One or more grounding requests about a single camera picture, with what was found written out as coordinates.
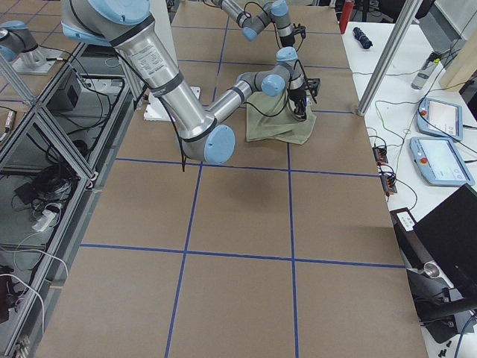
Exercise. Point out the upper orange connector block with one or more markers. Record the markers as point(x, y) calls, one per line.
point(380, 154)

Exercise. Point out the lower blue teach pendant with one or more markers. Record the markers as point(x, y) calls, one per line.
point(439, 162)

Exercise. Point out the wooden board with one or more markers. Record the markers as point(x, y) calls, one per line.
point(462, 67)

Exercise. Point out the folded dark blue umbrella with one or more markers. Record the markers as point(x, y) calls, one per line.
point(362, 38)

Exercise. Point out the olive green long-sleeve shirt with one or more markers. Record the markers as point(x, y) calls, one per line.
point(266, 119)

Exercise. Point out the red cylinder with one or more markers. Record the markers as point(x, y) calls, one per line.
point(346, 11)

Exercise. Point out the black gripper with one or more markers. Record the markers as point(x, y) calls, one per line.
point(287, 40)
point(298, 95)

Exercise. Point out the blue teach pendant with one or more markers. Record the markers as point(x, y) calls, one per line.
point(439, 162)
point(440, 118)

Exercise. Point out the white power strip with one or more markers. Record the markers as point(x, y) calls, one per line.
point(48, 217)

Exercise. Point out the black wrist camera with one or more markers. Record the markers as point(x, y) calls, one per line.
point(313, 86)
point(299, 30)

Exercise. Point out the aluminium frame post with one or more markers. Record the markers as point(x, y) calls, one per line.
point(396, 37)

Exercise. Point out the upper blue teach pendant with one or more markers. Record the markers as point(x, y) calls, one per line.
point(440, 118)

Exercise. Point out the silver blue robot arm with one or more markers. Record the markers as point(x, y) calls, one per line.
point(253, 18)
point(128, 26)

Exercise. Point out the lower orange connector block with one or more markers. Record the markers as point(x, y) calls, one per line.
point(388, 181)

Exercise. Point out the black box with white label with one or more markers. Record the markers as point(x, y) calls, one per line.
point(408, 240)

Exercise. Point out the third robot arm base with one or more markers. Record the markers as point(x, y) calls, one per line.
point(19, 47)

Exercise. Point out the black laptop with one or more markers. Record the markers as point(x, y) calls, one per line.
point(449, 234)

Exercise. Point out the silver metal cup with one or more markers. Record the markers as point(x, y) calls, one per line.
point(431, 270)

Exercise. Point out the orange connector block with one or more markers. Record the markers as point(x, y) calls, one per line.
point(380, 154)
point(388, 181)

